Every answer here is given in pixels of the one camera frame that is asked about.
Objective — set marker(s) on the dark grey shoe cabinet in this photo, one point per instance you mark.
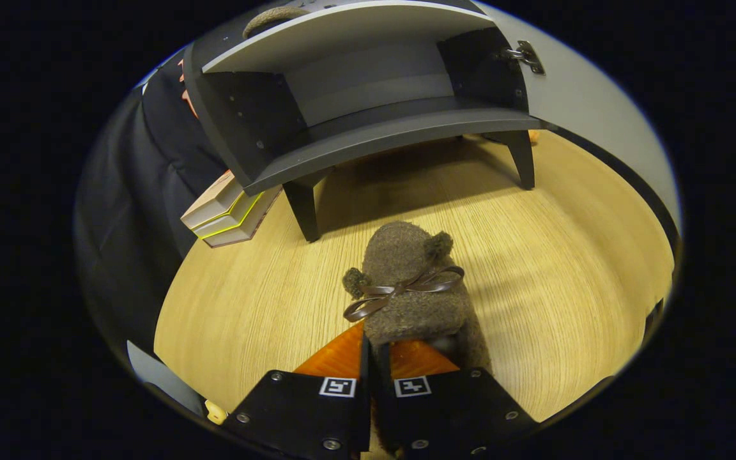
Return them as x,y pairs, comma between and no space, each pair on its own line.
374,131

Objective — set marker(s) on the white shoe cabinet door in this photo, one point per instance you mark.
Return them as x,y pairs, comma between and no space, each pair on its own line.
598,108

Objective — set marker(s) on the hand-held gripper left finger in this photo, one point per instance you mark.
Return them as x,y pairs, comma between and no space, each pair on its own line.
364,409

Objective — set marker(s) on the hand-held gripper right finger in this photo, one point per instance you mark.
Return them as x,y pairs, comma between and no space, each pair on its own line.
457,409

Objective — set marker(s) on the tan cover book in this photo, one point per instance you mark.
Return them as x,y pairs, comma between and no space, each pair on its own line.
246,230

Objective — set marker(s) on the black backdrop cloth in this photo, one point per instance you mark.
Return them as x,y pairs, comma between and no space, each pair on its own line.
125,211

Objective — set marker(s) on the metal door hinge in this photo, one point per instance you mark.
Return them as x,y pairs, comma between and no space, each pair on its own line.
524,56

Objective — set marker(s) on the book with yellow edge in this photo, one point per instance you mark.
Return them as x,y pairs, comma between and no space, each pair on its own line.
230,220

